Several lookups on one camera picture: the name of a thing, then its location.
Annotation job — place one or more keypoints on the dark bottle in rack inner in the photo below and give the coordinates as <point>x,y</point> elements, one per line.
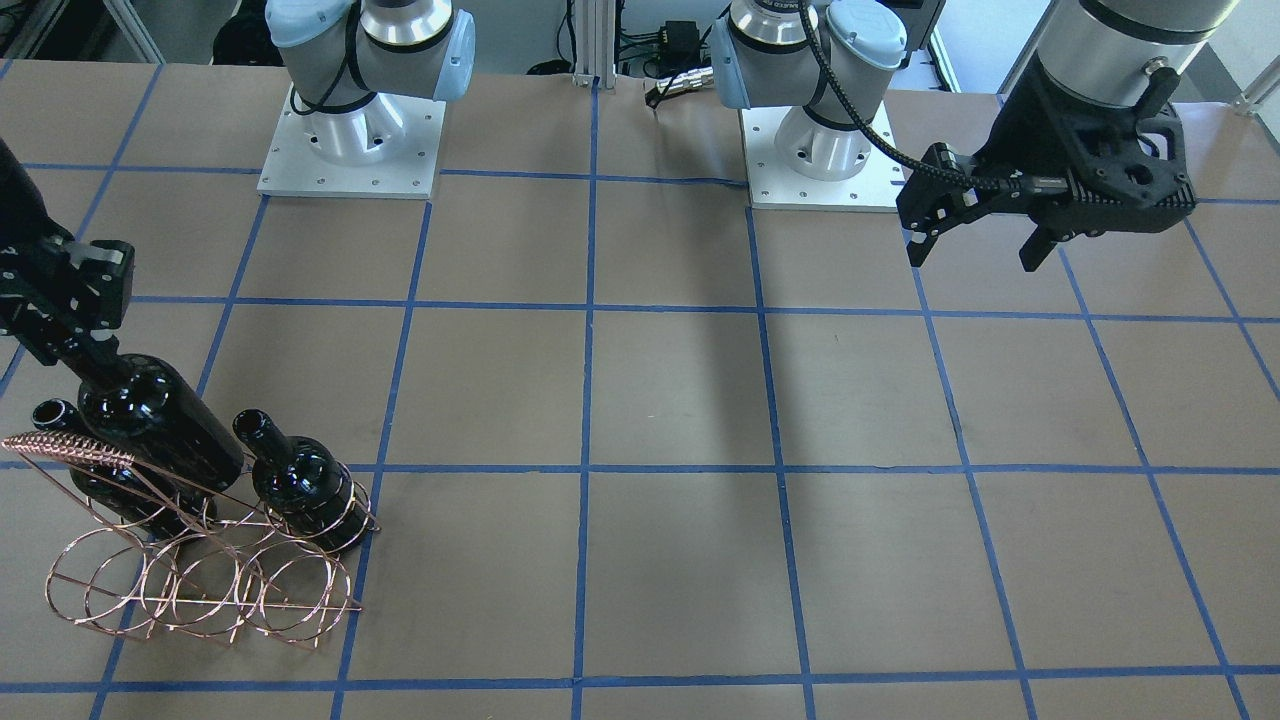
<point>303,485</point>

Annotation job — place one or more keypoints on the dark bottle in rack outer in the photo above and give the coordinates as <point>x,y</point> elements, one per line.
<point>133,495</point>

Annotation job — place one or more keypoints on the dark bottle in rack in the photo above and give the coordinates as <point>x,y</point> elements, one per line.
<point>133,495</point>
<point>303,485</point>

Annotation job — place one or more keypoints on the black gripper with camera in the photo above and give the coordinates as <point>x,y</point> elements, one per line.
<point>1022,140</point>

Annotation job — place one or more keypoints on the white base plate rack side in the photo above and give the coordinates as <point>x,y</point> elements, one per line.
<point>387,150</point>

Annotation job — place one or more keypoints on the copper wire wine rack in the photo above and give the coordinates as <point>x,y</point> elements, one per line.
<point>217,580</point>

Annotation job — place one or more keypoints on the dark wine bottle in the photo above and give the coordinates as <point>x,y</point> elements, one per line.
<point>141,404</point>

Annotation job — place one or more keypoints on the black gripper over rack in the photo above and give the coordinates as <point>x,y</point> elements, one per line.
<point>62,285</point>

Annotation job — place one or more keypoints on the white base plate bottle side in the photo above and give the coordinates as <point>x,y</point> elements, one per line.
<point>825,160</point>

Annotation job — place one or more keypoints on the aluminium frame post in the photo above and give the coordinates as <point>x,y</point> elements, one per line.
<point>595,26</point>

